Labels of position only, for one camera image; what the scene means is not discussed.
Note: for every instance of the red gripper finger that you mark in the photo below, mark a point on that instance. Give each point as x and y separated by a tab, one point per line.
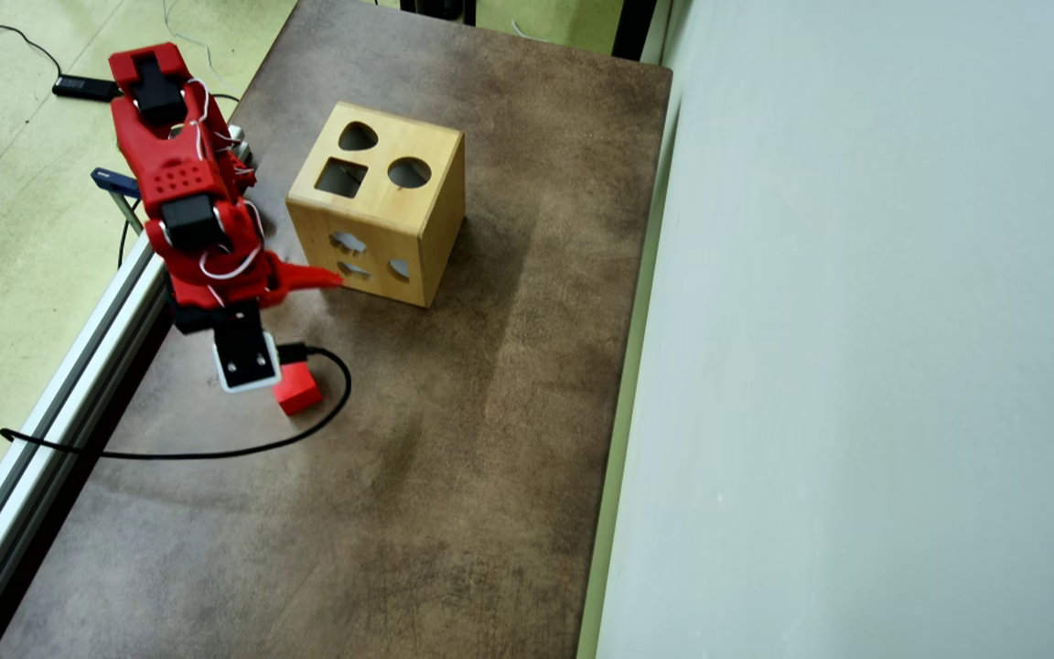
307	277

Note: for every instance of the red cube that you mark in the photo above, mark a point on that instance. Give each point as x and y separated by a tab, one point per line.
300	394

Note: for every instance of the red robot arm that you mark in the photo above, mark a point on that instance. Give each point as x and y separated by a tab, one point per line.
175	178

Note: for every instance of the wooden shape sorter box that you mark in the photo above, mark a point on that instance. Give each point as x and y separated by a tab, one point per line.
399	210

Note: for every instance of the blue table clamp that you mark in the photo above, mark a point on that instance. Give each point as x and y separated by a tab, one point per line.
115	180

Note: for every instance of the black power adapter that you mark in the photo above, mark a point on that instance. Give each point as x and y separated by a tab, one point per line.
86	88

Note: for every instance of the black floor object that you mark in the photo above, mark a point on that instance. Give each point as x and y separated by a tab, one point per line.
440	9

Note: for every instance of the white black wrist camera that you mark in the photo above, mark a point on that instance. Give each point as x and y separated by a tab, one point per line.
246	361

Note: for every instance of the aluminium profile rail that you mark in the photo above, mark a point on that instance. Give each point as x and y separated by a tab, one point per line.
51	412

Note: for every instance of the black vertical post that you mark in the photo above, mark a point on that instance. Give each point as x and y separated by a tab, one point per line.
634	27

